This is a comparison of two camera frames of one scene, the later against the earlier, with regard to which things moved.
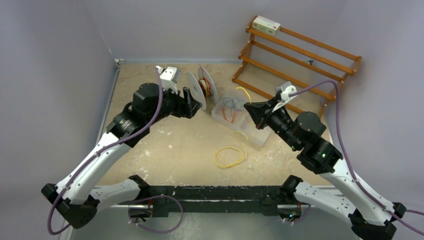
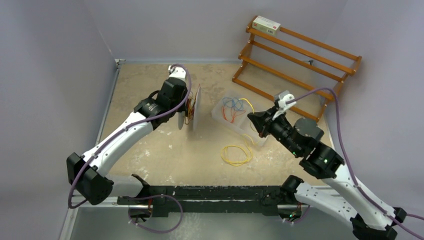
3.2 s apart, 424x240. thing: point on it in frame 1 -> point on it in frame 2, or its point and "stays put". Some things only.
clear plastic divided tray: (230, 110) stays put
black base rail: (216, 200) stays put
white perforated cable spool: (203, 89) -> (181, 115)
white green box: (266, 25) stays put
